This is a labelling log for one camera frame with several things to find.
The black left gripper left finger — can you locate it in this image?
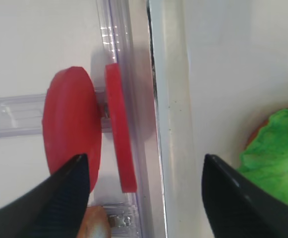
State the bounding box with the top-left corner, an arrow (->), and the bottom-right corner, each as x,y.
0,154 -> 89,238

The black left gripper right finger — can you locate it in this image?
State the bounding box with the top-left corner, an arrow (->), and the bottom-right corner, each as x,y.
201,154 -> 288,238

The red tomato slice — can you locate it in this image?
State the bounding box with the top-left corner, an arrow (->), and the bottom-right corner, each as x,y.
105,63 -> 137,193
42,66 -> 102,190

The bread slice in left rack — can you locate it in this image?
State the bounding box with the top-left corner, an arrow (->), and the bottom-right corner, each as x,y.
77,206 -> 111,238

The green lettuce leaf on tray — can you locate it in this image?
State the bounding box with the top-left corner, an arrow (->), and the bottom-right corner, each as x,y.
239,103 -> 288,213

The bottom bread slice on tray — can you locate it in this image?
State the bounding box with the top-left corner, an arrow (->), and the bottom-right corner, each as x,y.
244,108 -> 288,155

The white rectangular tray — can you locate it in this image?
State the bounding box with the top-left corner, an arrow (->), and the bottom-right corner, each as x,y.
149,0 -> 288,238

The left clear acrylic rack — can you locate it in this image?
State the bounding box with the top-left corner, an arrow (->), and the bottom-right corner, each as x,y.
0,0 -> 167,238

